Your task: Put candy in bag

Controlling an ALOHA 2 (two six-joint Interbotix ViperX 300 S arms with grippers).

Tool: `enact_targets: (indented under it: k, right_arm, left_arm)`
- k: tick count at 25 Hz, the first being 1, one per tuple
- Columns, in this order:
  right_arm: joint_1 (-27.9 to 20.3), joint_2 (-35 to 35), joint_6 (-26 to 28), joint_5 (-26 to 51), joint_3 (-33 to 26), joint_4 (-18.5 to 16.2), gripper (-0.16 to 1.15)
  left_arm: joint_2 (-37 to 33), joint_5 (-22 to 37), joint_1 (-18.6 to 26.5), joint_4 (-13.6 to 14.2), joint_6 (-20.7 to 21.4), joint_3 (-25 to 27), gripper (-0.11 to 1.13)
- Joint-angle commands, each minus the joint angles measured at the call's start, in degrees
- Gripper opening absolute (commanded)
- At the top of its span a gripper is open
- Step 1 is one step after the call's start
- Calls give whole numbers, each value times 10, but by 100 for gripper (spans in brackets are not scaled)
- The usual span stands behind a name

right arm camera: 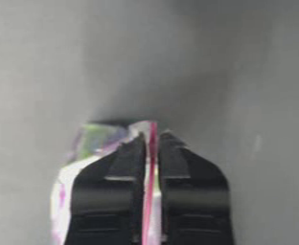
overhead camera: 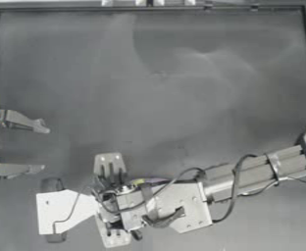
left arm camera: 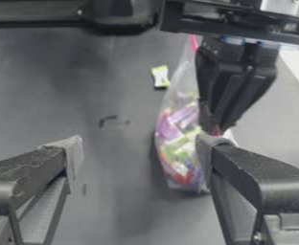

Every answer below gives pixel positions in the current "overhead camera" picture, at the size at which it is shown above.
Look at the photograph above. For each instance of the black table frame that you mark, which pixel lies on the black table frame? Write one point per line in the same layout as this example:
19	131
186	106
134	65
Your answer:
72	6

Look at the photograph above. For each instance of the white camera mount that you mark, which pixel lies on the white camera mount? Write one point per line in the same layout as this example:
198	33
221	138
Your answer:
59	209

